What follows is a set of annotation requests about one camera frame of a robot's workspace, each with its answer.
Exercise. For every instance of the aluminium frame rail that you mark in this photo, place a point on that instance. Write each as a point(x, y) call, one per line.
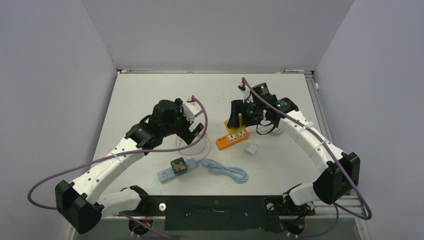
point(279, 164)

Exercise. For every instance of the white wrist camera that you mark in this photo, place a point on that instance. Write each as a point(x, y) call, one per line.
point(244, 87)
point(191, 109)

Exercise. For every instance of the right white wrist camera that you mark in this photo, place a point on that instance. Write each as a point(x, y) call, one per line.
point(244, 87)

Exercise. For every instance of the white plug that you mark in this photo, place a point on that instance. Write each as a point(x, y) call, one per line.
point(252, 149)

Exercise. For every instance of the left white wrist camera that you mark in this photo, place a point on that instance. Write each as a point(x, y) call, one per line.
point(191, 109)

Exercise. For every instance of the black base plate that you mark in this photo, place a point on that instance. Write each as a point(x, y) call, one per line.
point(221, 212)

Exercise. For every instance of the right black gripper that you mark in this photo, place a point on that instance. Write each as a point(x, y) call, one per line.
point(239, 106)

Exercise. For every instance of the pink charger plug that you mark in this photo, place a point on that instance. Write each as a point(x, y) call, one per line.
point(202, 133)

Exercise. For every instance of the light blue power strip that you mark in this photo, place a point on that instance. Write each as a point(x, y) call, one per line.
point(167, 175)

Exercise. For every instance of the yellow cube adapter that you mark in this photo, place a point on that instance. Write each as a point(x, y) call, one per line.
point(234, 130)

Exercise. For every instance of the orange power strip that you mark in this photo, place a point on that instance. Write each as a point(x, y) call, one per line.
point(231, 139)

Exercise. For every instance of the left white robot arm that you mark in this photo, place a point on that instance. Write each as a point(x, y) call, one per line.
point(82, 201)

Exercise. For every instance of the dark green cube adapter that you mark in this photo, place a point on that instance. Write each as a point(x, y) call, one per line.
point(179, 166)

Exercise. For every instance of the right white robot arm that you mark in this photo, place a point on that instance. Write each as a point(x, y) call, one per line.
point(339, 171)

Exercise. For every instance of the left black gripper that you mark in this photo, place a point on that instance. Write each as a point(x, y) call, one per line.
point(186, 134)

